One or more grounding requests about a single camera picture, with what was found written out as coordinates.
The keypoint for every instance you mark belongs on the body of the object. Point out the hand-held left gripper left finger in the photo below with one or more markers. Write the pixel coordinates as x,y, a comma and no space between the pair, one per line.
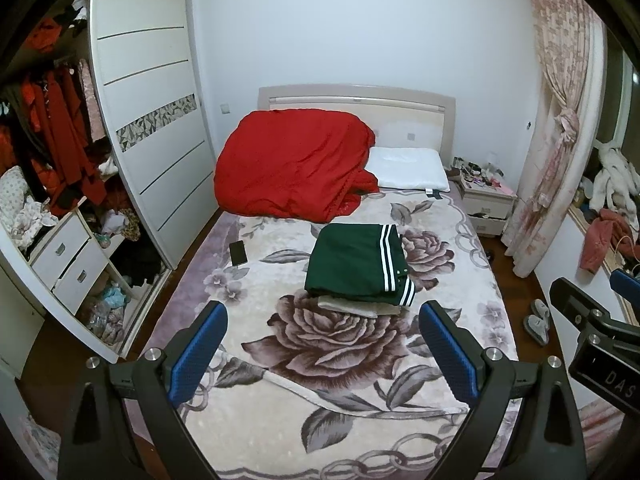
197,350

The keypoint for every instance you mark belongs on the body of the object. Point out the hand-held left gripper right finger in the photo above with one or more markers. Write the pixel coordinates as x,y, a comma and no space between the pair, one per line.
450,350

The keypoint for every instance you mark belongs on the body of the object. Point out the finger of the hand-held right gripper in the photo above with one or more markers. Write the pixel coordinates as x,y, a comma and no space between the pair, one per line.
627,285
575,310

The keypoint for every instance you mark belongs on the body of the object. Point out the green white varsity jacket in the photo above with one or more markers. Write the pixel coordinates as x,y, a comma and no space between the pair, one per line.
350,260

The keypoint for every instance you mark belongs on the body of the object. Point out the red hanging clothes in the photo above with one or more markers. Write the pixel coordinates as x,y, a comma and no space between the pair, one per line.
65,125

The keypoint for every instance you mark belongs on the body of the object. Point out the grey slipper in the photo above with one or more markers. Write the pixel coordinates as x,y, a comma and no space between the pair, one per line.
541,308
535,330

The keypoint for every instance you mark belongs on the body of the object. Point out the black phone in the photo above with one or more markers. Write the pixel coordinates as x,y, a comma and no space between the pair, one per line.
238,253

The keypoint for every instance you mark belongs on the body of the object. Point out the folded cream garment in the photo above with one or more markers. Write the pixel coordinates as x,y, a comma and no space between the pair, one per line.
350,306

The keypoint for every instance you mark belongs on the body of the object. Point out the white nightstand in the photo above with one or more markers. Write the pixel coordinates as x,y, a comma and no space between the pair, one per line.
487,202

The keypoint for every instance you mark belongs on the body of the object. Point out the white drawer unit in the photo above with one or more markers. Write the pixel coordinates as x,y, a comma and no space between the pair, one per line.
70,260

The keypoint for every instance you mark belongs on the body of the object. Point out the clutter of small items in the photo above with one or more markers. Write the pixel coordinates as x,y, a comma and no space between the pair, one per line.
475,170

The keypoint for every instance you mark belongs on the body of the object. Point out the white pillow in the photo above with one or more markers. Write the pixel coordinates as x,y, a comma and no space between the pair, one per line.
407,167

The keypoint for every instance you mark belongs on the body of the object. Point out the red duvet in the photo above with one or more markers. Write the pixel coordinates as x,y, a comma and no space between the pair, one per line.
290,165

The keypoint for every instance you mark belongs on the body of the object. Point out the beige bed headboard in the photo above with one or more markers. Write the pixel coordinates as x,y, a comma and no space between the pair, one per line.
360,97

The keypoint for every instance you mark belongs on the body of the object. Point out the white wardrobe sliding door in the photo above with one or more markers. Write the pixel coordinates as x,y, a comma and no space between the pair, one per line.
150,85

